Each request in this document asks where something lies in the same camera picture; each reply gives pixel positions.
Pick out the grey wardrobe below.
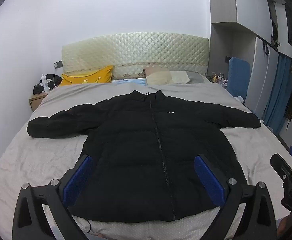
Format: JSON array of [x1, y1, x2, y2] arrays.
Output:
[[209, 0, 292, 133]]

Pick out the pink pillow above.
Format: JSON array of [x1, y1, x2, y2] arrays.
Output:
[[143, 67, 171, 77]]

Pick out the beige pillow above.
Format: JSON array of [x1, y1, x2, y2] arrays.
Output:
[[146, 71, 174, 85]]

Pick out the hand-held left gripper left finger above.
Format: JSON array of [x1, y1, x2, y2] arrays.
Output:
[[11, 154, 98, 240]]

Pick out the cream quilted headboard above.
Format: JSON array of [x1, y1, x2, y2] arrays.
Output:
[[61, 32, 209, 80]]

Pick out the bed with grey sheet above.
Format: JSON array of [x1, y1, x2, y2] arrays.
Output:
[[0, 76, 292, 240]]

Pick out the blue curtain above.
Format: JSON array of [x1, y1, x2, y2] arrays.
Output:
[[261, 54, 292, 133]]

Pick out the wooden nightstand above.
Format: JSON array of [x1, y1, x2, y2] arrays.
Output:
[[29, 92, 49, 112]]

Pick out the grey pillow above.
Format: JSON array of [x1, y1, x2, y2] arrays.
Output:
[[186, 71, 209, 84]]

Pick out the black bag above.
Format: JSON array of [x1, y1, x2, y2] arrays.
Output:
[[33, 74, 63, 95]]

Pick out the white bottle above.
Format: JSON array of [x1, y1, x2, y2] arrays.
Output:
[[41, 74, 49, 92]]

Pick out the yellow pillow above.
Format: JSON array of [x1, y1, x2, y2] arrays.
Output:
[[59, 65, 114, 87]]

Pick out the black puffer jacket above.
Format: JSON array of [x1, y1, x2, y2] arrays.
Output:
[[27, 90, 261, 222]]

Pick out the cream pillow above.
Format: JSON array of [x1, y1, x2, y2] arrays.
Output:
[[169, 70, 190, 84]]

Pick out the light blue printed cloth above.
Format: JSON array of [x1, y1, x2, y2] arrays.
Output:
[[111, 78, 147, 86]]

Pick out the blue padded board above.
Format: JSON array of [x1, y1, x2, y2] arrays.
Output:
[[226, 57, 251, 98]]

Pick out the group of cosmetic bottles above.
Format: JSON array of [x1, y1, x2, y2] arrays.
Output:
[[209, 72, 228, 84]]

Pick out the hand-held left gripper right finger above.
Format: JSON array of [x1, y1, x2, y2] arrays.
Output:
[[194, 154, 278, 240]]

